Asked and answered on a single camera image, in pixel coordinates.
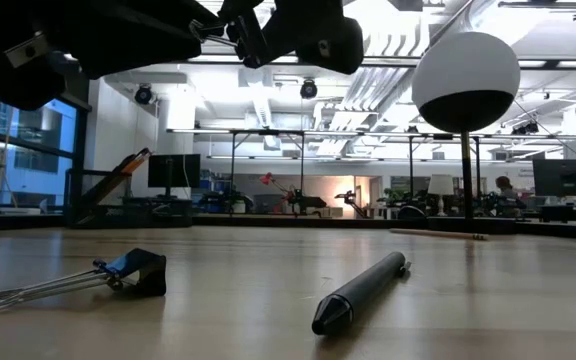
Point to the natural wood pencil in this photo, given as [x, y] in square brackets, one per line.
[438, 233]

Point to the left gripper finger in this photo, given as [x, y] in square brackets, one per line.
[252, 40]
[230, 12]

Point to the black ceiling spotlight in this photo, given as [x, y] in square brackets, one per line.
[143, 94]
[309, 89]

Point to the black monitor on stand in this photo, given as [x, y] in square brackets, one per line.
[173, 170]
[565, 177]

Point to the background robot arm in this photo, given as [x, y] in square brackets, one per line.
[350, 197]

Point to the black metal rig frame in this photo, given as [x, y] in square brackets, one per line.
[268, 132]

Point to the white shade table lamp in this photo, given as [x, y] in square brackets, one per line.
[440, 184]

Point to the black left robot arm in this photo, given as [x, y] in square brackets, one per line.
[18, 85]

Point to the dark framed window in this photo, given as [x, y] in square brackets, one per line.
[38, 130]

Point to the red desk lamp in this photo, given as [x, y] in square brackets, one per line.
[268, 178]

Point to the black aluminium table frame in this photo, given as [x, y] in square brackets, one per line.
[318, 220]

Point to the person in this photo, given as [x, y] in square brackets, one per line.
[507, 187]

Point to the black pen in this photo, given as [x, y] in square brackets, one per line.
[99, 197]
[118, 176]
[358, 295]
[110, 184]

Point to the black mesh desk organizer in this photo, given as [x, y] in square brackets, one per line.
[113, 212]

